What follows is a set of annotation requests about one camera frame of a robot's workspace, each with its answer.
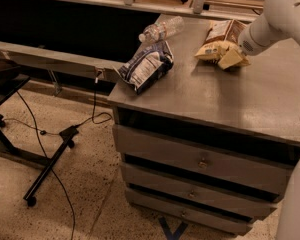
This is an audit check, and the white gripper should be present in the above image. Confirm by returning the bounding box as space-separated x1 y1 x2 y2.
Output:
218 13 292 70

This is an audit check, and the brown and yellow chip bag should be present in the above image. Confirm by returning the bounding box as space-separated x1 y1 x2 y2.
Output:
195 20 250 68

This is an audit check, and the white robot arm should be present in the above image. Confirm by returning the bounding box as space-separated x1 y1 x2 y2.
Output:
237 0 300 240

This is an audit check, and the blue and white chip bag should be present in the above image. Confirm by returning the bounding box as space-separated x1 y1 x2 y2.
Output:
116 41 174 94

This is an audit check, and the clear plastic water bottle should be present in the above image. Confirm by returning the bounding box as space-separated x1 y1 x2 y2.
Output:
139 16 184 43

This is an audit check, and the grey cabinet with drawers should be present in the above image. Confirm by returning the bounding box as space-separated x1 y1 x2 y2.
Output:
109 18 300 225

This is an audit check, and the top grey drawer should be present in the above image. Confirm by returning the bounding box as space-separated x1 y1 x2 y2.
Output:
113 125 289 195

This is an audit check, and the grey drawer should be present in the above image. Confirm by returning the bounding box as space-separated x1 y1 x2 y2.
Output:
113 125 289 195
120 162 277 221
125 188 253 235

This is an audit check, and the middle grey drawer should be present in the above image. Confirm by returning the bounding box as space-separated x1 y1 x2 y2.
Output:
120 162 277 221

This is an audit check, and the bottom grey drawer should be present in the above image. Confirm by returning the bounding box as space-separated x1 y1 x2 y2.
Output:
125 188 253 235

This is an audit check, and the grey long shelf counter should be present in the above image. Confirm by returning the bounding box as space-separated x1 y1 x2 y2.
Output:
0 0 263 92

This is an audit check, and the black wheeled stand frame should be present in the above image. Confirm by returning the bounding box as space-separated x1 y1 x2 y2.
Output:
0 73 80 208

